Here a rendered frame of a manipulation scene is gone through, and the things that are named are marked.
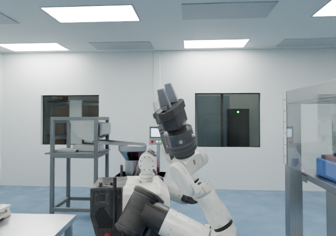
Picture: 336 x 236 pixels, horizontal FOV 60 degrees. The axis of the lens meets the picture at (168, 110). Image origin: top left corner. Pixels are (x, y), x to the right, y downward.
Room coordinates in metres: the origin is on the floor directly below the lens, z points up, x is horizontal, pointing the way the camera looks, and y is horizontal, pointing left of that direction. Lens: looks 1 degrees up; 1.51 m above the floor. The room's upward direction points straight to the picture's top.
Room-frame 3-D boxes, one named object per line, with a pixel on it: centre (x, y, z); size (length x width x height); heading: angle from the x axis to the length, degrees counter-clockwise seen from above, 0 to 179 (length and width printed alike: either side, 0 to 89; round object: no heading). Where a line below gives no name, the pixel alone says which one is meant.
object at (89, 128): (4.27, 1.07, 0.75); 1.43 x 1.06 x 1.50; 86
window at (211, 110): (6.14, -1.25, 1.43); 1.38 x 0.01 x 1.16; 86
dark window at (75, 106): (6.38, 2.12, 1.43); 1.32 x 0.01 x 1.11; 86
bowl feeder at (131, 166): (3.75, 0.39, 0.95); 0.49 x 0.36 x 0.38; 86
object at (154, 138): (3.82, 0.13, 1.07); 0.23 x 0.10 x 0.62; 86
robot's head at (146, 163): (1.19, 0.09, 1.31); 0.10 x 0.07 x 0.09; 4
